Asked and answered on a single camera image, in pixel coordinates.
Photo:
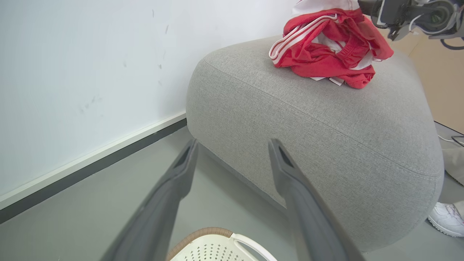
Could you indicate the red and white jacket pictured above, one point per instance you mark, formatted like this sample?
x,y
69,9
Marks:
x,y
319,54

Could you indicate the grey fabric sofa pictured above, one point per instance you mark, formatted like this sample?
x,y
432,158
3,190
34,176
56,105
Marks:
x,y
326,137

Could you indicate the cream plastic laundry basket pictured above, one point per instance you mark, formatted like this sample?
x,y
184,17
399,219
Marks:
x,y
214,250

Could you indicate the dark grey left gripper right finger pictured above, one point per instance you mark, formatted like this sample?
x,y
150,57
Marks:
x,y
311,224

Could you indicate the white sneaker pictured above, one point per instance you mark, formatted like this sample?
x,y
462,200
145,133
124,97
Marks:
x,y
447,219

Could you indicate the white and black baseboard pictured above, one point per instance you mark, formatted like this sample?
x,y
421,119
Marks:
x,y
90,166

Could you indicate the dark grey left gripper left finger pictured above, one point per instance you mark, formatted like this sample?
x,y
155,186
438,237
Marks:
x,y
159,217

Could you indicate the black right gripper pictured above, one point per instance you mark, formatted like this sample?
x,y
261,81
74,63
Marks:
x,y
395,14

